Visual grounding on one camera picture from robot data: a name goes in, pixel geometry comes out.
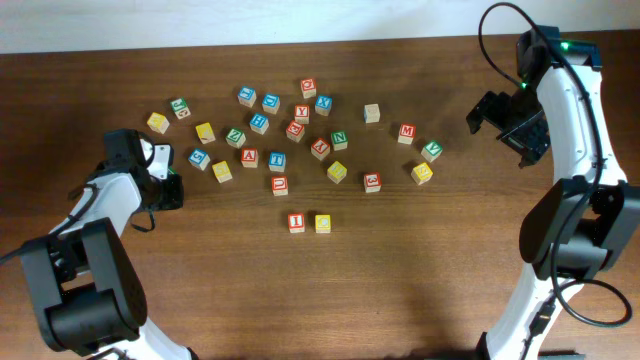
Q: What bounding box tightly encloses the blue letter X block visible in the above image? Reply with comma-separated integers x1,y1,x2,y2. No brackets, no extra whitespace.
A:
315,95,333,116

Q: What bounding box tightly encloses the blue letter T block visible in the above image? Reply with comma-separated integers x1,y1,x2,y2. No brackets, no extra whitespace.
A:
268,152,286,172

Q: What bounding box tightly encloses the green letter J block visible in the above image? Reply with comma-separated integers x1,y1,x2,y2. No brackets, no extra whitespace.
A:
170,98,191,119

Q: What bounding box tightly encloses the red number 3 block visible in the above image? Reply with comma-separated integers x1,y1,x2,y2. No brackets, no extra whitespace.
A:
363,172,382,193

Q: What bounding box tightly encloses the yellow block centre right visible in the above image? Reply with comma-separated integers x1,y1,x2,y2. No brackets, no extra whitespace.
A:
327,161,348,184

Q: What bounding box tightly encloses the yellow block upper middle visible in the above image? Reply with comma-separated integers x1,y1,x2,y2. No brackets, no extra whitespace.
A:
195,122,216,144

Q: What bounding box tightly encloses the red letter Y block lower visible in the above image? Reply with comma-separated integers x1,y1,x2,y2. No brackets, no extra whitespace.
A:
311,138,331,161

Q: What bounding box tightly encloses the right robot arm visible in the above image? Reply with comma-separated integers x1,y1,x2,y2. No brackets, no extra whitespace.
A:
466,26,639,359

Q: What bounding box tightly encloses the plain wooden block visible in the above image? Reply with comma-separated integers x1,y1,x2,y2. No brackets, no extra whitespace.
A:
364,104,380,124

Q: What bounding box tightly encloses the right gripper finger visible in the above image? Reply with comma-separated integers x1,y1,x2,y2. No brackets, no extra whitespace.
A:
496,112,543,140
466,91,496,134

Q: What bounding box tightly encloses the red letter A block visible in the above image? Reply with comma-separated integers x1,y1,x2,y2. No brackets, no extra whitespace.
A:
241,148,259,168

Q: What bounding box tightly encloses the blue letter D block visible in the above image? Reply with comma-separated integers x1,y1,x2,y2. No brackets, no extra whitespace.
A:
262,93,281,114

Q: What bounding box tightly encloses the red letter M block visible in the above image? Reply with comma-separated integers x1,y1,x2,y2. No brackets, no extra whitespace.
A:
398,124,416,145

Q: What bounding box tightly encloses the blue letter H block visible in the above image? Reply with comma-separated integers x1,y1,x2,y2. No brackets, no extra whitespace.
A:
249,113,269,135

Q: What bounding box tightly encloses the yellow letter C block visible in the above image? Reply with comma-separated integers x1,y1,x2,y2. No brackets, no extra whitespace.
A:
315,214,332,234

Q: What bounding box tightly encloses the red letter I block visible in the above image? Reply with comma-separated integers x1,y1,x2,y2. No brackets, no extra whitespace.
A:
287,213,306,234

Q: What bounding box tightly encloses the red letter U block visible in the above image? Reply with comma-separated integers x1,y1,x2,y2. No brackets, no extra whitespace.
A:
271,176,289,196

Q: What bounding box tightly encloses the red letter C block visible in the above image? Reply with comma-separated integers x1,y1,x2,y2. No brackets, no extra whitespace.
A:
300,78,317,99

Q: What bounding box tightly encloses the red letter Y block upper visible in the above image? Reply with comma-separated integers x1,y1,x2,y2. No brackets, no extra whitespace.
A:
294,105,310,124

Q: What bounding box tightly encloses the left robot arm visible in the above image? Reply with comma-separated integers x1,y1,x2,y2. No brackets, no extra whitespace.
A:
19,129,196,359

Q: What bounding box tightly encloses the red letter y block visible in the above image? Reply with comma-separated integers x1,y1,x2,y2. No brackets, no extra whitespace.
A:
294,105,310,124
311,138,331,161

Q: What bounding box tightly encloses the yellow block far left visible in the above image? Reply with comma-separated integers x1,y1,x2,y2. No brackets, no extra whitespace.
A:
147,112,170,134

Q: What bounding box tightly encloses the yellow letter S block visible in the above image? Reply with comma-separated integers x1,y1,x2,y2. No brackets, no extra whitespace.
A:
411,162,433,185

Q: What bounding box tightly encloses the yellow block middle left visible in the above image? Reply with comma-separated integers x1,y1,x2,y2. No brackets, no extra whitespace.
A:
212,161,233,183

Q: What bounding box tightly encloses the green letter Z block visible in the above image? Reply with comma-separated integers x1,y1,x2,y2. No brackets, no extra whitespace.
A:
225,128,246,149

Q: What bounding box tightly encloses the red letter E block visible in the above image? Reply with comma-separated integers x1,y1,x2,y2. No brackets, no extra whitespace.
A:
285,121,305,143

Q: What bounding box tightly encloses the green letter N block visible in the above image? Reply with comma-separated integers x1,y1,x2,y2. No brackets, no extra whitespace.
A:
331,131,348,151

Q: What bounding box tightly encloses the green letter V block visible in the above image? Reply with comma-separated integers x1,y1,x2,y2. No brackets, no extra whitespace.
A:
421,140,443,163

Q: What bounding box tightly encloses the blue number 5 block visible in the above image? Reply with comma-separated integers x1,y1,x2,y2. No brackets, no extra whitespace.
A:
188,149,210,171

